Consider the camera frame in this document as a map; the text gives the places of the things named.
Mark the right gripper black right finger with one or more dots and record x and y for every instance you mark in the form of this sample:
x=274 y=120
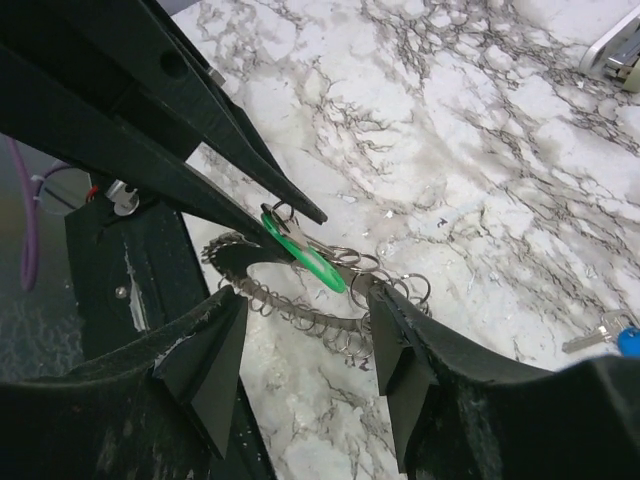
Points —
x=461 y=411

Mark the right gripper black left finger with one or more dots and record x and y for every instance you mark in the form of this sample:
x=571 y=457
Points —
x=159 y=407

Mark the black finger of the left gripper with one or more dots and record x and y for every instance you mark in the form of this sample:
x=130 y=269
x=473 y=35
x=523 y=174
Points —
x=38 y=111
x=147 y=44

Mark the green key tag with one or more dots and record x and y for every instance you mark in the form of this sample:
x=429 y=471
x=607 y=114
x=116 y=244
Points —
x=307 y=256

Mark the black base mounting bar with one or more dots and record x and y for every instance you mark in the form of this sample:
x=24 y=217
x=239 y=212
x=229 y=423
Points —
x=133 y=275

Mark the silver loose key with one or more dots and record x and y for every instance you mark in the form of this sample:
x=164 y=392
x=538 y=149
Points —
x=612 y=324

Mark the beige stapler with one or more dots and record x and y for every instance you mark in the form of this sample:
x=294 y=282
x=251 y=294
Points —
x=615 y=55

